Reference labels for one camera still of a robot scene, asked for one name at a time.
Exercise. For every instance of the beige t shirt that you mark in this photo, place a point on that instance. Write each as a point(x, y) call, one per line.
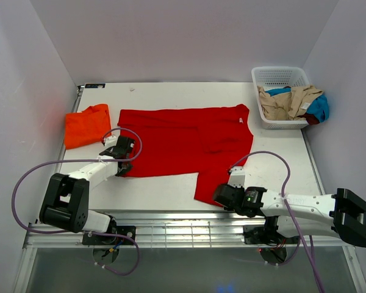
point(290, 104)

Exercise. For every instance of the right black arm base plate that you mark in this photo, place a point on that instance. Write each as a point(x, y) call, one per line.
point(260, 236)

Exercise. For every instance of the white plastic laundry basket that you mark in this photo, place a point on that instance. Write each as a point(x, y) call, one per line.
point(276, 80)

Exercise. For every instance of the folded orange t shirt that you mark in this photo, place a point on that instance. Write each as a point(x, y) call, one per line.
point(86, 127)

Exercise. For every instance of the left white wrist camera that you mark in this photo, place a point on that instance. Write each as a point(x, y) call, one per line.
point(110, 141)

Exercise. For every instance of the dark red t shirt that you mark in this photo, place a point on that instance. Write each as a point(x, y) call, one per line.
point(311, 119)

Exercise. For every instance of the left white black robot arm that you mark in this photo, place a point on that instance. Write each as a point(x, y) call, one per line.
point(66, 201)

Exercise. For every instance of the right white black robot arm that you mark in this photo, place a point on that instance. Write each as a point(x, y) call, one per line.
point(341, 215)

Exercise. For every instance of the blue t shirt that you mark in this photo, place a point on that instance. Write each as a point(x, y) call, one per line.
point(320, 108)

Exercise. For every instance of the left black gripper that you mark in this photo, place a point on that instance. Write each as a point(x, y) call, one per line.
point(124, 171)

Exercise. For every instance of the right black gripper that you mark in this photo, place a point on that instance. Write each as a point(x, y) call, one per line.
point(241, 189)

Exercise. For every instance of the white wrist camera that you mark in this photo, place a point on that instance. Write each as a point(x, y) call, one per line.
point(110, 141)
point(236, 177)

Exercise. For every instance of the blue label sticker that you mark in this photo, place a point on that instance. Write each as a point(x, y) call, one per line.
point(95, 86)

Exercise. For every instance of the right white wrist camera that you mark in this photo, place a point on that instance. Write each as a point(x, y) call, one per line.
point(236, 177)

